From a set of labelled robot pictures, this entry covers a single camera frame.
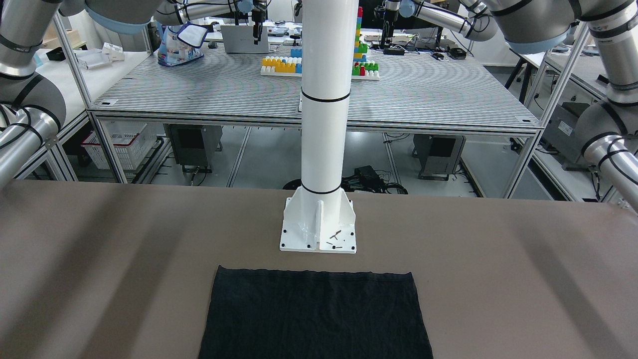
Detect black t-shirt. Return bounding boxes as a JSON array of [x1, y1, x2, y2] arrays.
[[198, 267, 434, 359]]

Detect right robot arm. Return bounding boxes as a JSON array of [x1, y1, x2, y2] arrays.
[[0, 0, 161, 187]]

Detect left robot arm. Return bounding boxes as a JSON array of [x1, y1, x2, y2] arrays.
[[466, 0, 637, 210]]

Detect colourful building blocks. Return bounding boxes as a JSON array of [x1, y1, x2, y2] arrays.
[[260, 0, 381, 83]]

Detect grey laptop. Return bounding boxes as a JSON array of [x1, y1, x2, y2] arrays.
[[220, 25, 270, 54]]

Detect striped aluminium workbench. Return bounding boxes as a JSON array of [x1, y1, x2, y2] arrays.
[[87, 42, 544, 199]]

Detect white plastic basket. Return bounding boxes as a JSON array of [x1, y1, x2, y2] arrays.
[[81, 121, 157, 171]]

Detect blue white plastic bag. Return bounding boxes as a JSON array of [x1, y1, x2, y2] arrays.
[[157, 22, 208, 67]]

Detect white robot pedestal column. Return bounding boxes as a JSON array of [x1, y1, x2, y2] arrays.
[[279, 0, 359, 254]]

